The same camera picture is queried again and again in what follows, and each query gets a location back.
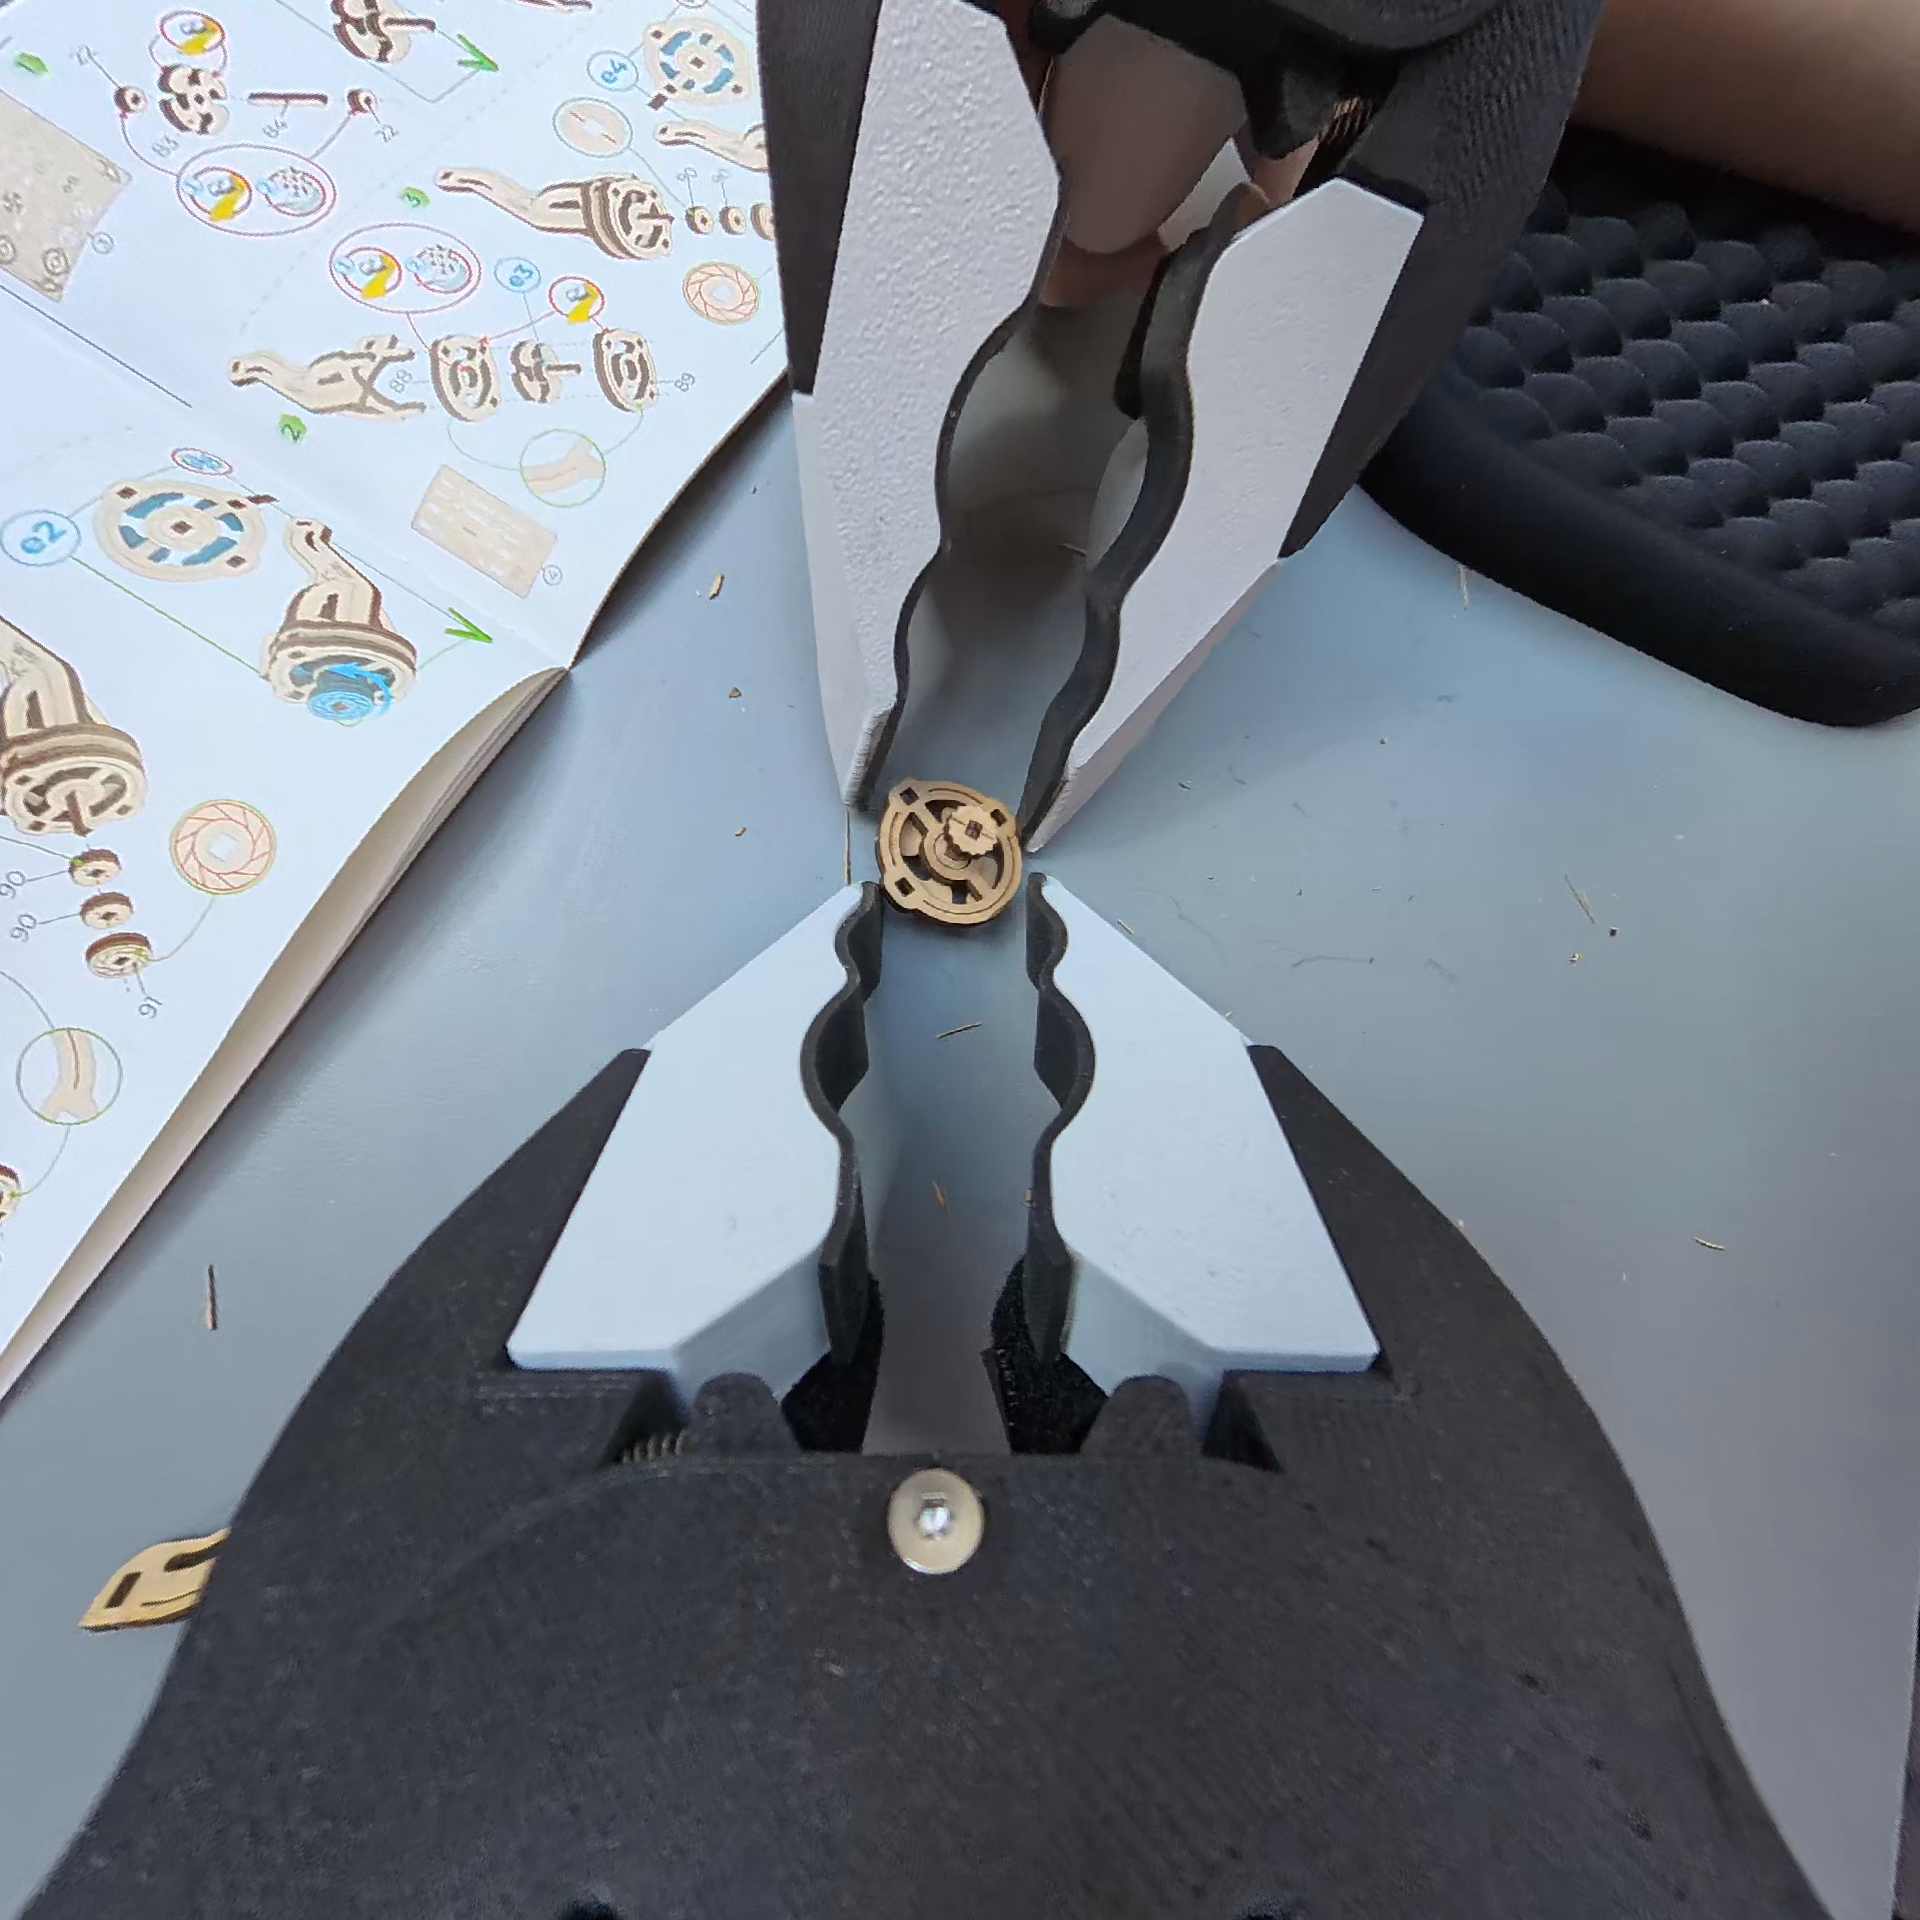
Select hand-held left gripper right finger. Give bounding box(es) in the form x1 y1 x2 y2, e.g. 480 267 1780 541
981 873 1382 1374

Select illustrated instruction booklet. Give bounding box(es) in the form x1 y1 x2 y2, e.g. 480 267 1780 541
0 0 796 1397

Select wooden arm piece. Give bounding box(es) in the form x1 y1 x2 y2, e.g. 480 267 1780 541
78 1528 231 1633

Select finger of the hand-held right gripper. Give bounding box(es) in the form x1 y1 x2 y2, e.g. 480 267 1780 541
1019 171 1429 843
761 0 1070 806

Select round wooden wheel assembly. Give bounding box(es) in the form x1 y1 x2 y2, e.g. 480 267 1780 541
877 771 1026 924

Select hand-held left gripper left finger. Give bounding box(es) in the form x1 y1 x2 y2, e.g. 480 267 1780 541
508 882 889 1374

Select black foam mat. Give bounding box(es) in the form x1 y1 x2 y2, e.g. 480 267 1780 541
1358 127 1920 728

